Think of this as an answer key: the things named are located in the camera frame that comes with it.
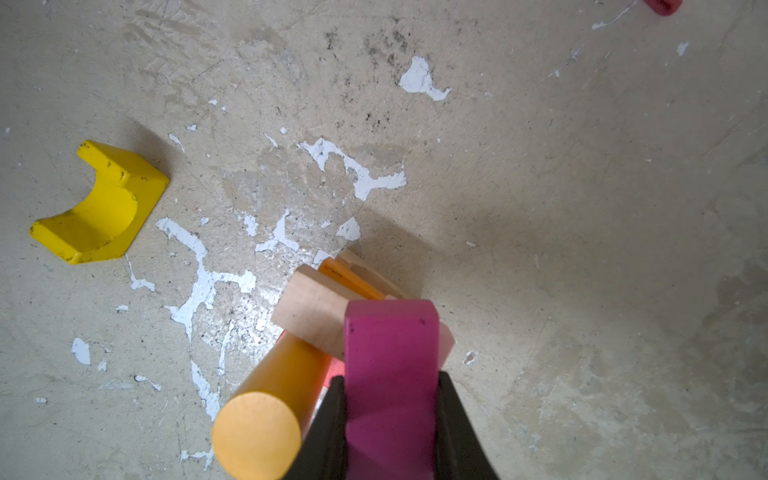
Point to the natural wood arch block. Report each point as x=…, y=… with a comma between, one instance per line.
x=370, y=275

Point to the yellow cylinder block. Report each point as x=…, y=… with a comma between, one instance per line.
x=259, y=431

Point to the red block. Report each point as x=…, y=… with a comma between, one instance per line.
x=335, y=367

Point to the orange block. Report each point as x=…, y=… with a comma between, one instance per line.
x=344, y=276

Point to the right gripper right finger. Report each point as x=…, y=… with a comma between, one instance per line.
x=458, y=452

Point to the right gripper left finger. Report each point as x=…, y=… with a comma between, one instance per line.
x=323, y=454

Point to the yellow arch block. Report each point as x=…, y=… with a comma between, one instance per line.
x=103, y=226

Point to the light pink rectangular block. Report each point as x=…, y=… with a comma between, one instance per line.
x=446, y=342

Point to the white work glove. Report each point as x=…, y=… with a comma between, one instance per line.
x=664, y=8

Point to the magenta block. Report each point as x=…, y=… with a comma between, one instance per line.
x=391, y=381

